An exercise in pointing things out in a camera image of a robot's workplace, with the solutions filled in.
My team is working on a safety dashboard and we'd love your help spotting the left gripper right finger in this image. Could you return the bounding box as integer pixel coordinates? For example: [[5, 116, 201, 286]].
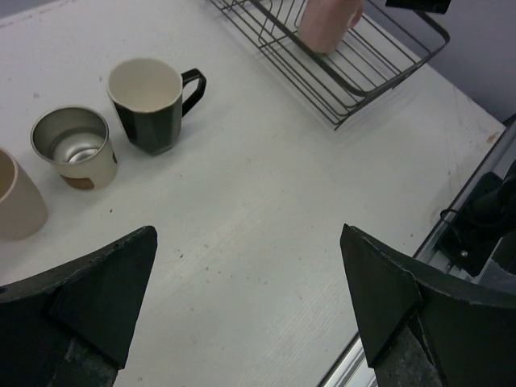
[[340, 225, 515, 386]]

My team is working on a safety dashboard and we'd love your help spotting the aluminium mounting rail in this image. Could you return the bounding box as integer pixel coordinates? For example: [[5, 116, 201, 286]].
[[321, 125, 515, 386]]

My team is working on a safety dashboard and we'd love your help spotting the wire dish rack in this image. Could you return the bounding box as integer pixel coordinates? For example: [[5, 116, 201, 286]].
[[212, 1, 450, 127]]

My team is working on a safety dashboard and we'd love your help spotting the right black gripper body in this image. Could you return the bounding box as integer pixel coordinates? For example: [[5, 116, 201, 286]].
[[385, 0, 451, 15]]

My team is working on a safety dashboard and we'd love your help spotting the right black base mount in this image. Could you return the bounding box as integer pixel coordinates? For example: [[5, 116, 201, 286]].
[[438, 164, 515, 277]]

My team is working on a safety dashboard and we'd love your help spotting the black mug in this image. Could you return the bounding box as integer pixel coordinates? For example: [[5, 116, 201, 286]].
[[106, 57, 207, 156]]

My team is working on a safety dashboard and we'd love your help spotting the beige plastic cup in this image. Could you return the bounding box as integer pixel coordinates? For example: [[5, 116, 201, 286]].
[[1, 148, 48, 241]]

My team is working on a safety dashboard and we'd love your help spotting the metal cup with cream label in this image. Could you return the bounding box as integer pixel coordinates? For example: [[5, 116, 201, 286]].
[[31, 106, 119, 191]]

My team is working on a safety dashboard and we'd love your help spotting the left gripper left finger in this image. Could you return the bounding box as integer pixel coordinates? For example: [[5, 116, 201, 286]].
[[1, 226, 157, 386]]

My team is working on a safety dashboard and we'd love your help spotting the pink ceramic mug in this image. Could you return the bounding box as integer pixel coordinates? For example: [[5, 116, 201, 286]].
[[298, 0, 364, 54]]

